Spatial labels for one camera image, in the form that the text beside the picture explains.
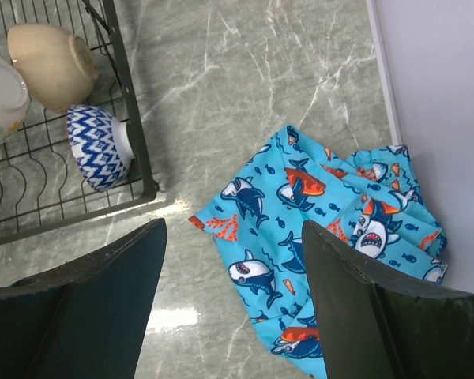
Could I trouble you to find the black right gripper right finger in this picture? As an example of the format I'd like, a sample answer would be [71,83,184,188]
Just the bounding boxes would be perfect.
[302,221,474,378]

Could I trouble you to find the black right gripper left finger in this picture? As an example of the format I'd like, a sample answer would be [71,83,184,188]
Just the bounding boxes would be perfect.
[0,219,167,378]

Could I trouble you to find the red pattern blue zigzag bowl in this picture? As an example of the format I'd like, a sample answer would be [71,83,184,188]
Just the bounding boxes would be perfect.
[66,105,134,192]

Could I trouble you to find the cream floral seahorse bowl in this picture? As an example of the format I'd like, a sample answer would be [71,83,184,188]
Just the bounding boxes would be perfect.
[0,57,30,144]

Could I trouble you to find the beige bowl white inside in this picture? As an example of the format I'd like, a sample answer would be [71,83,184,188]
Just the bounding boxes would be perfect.
[7,23,99,114]

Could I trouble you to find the black two-tier dish rack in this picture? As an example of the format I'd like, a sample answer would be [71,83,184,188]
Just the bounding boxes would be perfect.
[0,1,159,245]

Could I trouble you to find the blue shark print cloth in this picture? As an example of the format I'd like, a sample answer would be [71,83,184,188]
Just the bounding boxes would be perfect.
[190,126,447,378]

